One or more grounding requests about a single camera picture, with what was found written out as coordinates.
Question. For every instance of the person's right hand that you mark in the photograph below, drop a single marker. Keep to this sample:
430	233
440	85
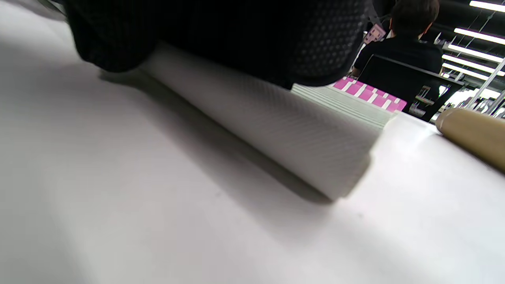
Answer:
236	27

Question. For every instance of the green striped mouse pad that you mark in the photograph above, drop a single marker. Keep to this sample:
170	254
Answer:
276	118
373	94

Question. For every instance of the brown cardboard mailing tube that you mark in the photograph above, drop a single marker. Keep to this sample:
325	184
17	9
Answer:
473	134

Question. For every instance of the ceiling light strip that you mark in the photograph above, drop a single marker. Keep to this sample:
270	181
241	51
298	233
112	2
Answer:
465	65
477	35
489	6
473	53

